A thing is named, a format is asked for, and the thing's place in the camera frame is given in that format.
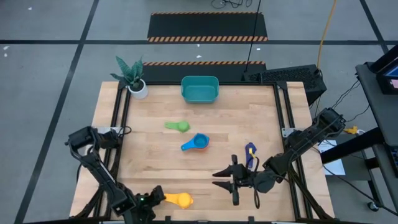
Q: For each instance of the black side desk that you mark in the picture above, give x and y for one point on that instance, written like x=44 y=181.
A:
x=377 y=109

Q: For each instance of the black laptop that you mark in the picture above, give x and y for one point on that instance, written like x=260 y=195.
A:
x=385 y=60

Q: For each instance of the dark purple measuring cup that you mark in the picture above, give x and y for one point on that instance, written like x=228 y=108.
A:
x=250 y=145

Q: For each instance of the blue measuring cup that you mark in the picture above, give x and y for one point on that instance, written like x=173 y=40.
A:
x=199 y=141

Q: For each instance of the black hazard-striped floor mat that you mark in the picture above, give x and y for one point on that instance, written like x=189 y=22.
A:
x=202 y=73
x=205 y=26

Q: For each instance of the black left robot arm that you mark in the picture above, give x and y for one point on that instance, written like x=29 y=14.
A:
x=99 y=171

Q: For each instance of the green plastic bowl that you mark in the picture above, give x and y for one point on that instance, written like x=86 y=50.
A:
x=183 y=200

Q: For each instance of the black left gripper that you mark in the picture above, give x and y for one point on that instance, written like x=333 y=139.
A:
x=144 y=200

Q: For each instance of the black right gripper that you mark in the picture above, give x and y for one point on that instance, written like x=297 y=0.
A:
x=244 y=177

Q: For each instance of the yellow plug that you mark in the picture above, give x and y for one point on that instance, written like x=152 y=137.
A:
x=350 y=129

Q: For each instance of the green snake plant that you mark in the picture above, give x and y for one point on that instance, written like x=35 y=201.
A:
x=129 y=73

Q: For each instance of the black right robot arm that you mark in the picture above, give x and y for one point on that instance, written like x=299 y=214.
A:
x=306 y=140

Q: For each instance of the white paper sheet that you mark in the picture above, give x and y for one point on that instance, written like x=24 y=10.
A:
x=337 y=168

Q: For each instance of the white plant pot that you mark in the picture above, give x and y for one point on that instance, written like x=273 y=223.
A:
x=140 y=92

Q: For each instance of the black caster wheel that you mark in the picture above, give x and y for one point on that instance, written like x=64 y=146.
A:
x=371 y=207

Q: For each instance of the black aluminium table frame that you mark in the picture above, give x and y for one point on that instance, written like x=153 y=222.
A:
x=280 y=99

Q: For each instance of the black mesh computer case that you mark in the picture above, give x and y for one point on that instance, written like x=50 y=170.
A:
x=289 y=76

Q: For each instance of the teal plastic basket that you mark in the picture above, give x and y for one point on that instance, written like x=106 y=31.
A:
x=199 y=93

